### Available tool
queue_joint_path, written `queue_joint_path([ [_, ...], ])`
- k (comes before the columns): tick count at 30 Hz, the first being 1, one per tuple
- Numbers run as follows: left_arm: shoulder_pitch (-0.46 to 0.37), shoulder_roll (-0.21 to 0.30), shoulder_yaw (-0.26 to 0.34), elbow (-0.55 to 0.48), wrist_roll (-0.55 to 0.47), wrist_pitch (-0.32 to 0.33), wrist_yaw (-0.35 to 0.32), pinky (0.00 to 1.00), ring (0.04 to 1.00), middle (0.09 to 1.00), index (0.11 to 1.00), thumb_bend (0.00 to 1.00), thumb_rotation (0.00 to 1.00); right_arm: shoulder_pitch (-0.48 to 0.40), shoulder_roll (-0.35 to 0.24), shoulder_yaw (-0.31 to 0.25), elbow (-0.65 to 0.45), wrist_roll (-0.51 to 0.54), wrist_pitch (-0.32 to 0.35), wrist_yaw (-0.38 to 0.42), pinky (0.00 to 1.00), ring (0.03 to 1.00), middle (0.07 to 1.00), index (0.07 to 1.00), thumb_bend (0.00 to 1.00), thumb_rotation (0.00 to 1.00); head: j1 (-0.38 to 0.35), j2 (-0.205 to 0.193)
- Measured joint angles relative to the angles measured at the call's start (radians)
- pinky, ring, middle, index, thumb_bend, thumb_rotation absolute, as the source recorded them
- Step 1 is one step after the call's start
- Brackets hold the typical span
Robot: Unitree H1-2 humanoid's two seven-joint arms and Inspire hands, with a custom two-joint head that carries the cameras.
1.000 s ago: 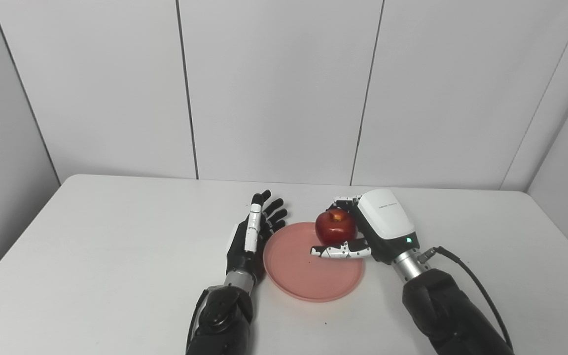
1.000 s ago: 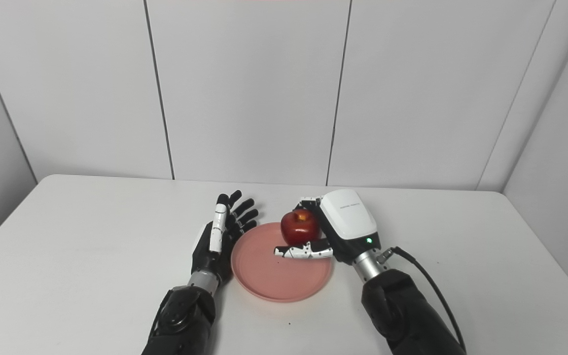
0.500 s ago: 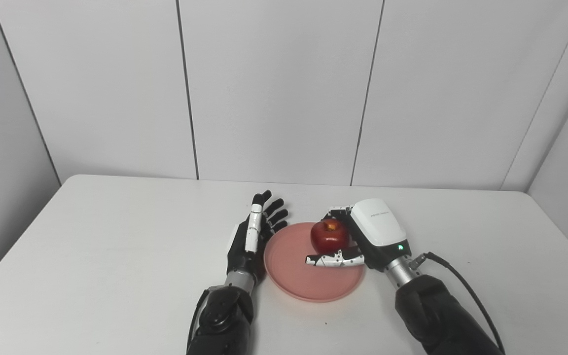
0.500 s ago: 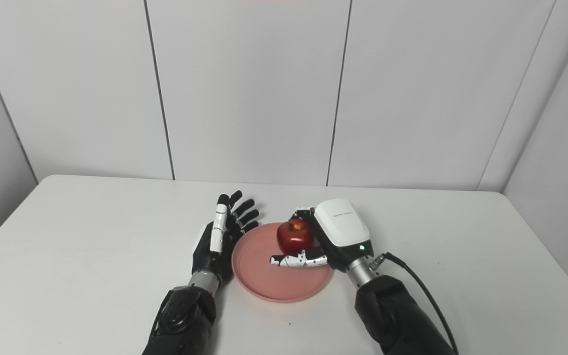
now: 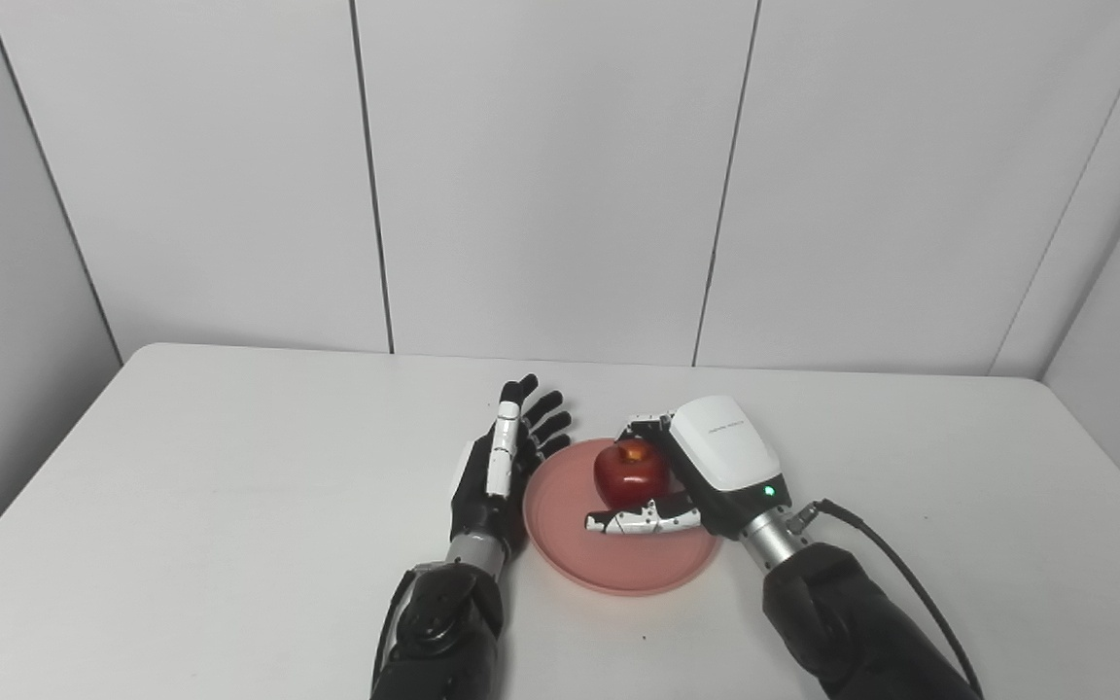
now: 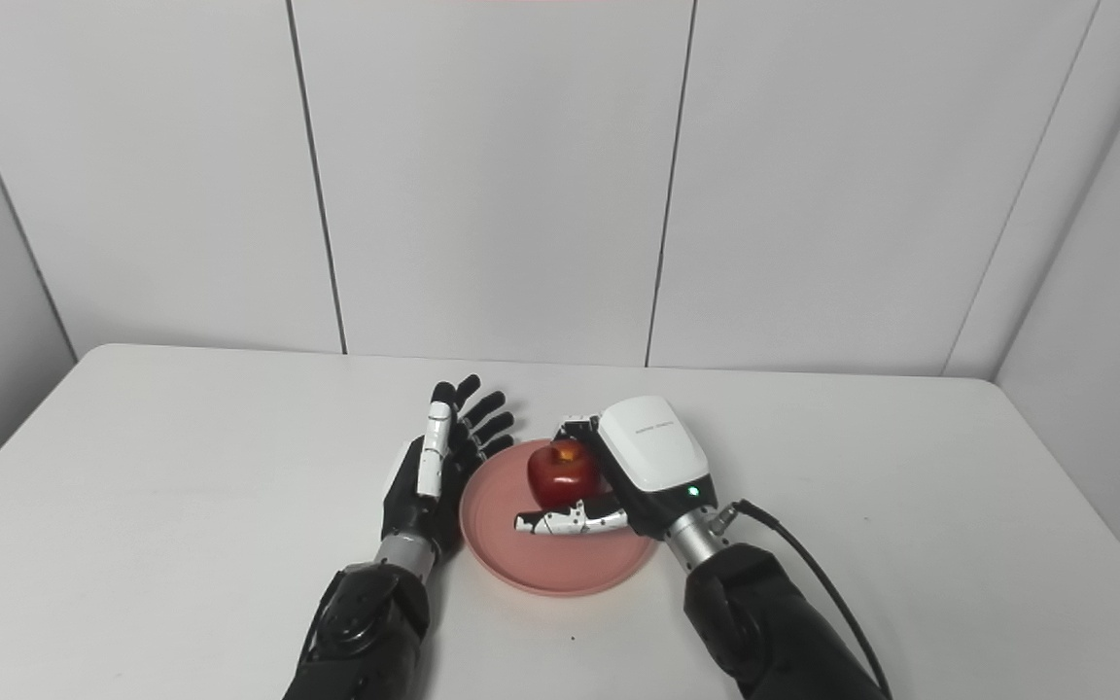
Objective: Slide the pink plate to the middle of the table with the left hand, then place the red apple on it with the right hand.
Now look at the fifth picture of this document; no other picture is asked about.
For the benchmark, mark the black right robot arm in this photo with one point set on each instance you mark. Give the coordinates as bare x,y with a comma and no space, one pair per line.
842,622

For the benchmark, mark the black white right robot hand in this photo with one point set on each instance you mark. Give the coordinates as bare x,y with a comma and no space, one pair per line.
725,457

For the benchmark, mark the pink round plate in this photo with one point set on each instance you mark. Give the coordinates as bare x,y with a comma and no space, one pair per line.
638,559

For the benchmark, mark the red apple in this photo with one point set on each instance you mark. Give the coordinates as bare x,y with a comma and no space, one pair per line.
630,478

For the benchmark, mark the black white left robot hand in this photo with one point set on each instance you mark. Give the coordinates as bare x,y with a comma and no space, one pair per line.
482,506

